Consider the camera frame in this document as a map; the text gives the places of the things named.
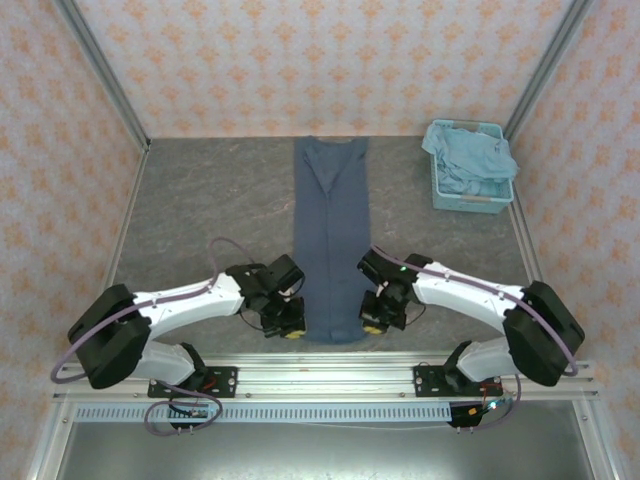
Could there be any dark blue t-shirt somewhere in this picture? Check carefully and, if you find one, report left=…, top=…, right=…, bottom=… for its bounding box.
left=290, top=135, right=373, bottom=346

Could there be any grey metal panel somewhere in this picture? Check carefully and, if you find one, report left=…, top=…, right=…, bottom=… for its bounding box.
left=52, top=419, right=601, bottom=480

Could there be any light blue plastic basket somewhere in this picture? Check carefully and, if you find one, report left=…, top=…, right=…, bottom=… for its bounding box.
left=430, top=118, right=517, bottom=212

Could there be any light blue t-shirt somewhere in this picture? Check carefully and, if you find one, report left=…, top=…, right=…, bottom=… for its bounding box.
left=420, top=123, right=522, bottom=198

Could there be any aluminium mounting rail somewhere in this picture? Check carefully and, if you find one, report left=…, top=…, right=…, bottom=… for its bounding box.
left=52, top=351, right=599, bottom=402

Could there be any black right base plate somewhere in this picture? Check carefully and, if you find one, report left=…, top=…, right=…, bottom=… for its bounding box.
left=413, top=363, right=504, bottom=399

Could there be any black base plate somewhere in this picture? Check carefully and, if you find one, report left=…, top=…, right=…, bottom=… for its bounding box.
left=146, top=365, right=239, bottom=399
left=413, top=363, right=504, bottom=399

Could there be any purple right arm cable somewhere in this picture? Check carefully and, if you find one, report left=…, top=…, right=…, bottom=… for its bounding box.
left=372, top=246, right=581, bottom=432

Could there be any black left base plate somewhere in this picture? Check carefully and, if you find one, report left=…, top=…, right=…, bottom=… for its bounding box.
left=146, top=365, right=239, bottom=399

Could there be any grey slotted cable duct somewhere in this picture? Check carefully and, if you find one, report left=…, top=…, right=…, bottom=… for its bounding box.
left=73, top=403, right=454, bottom=424

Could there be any aluminium frame post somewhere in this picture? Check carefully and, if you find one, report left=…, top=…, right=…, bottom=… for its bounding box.
left=52, top=0, right=152, bottom=152
left=503, top=0, right=597, bottom=147

